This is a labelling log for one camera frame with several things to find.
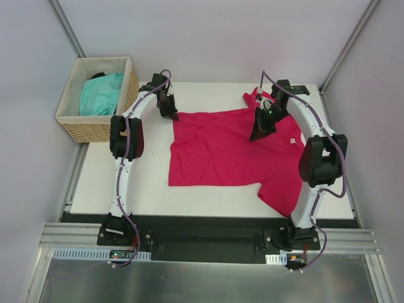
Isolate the white cable duct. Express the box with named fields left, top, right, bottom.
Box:
left=53, top=247, right=152, bottom=262
left=265, top=253, right=287, bottom=266

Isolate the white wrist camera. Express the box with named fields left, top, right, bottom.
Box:
left=166, top=82, right=173, bottom=96
left=255, top=88, right=275, bottom=110

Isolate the left white cable duct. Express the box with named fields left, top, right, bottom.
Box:
left=53, top=247, right=152, bottom=262

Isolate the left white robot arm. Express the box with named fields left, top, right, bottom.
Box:
left=98, top=69, right=179, bottom=246

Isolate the wicker basket with liner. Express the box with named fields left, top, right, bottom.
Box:
left=56, top=56, right=140, bottom=143

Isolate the teal t shirt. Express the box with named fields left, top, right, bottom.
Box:
left=79, top=73, right=124, bottom=116

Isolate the right white cable duct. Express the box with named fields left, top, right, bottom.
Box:
left=265, top=253, right=287, bottom=266

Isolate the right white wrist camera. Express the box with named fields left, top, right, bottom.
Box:
left=255, top=88, right=275, bottom=110

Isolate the aluminium frame post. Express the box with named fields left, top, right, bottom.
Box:
left=319, top=0, right=382, bottom=96
left=47, top=0, right=86, bottom=58

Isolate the pink t shirt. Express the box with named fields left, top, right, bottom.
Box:
left=168, top=91, right=304, bottom=217

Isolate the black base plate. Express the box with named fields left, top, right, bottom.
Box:
left=59, top=213, right=362, bottom=263

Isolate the left aluminium frame post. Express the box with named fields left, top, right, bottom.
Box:
left=47, top=0, right=86, bottom=58

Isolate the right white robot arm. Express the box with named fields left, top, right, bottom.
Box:
left=250, top=80, right=348, bottom=252

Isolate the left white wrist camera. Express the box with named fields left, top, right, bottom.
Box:
left=166, top=82, right=173, bottom=96

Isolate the right aluminium frame post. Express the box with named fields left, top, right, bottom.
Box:
left=319, top=0, right=382, bottom=96

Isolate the front aluminium rail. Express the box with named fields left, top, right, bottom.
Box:
left=40, top=222, right=382, bottom=254

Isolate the black garment in basket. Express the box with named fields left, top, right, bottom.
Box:
left=91, top=72, right=105, bottom=80

